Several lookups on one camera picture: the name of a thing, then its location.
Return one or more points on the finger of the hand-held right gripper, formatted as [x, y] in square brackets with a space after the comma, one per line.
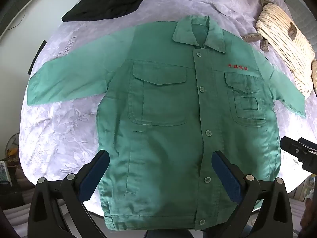
[293, 148]
[308, 144]

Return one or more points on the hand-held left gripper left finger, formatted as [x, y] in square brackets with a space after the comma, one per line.
[94, 173]

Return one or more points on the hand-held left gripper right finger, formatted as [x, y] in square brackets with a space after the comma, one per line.
[225, 173]

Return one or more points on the green work jacket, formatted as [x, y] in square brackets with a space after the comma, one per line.
[163, 119]

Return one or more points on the lavender patterned bedspread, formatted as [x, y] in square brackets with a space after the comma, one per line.
[71, 119]

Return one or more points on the standing fan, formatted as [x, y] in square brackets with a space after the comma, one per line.
[13, 145]

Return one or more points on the beige striped knit sweater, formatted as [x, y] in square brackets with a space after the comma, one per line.
[282, 37]

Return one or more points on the black garment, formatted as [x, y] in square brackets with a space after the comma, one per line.
[109, 3]

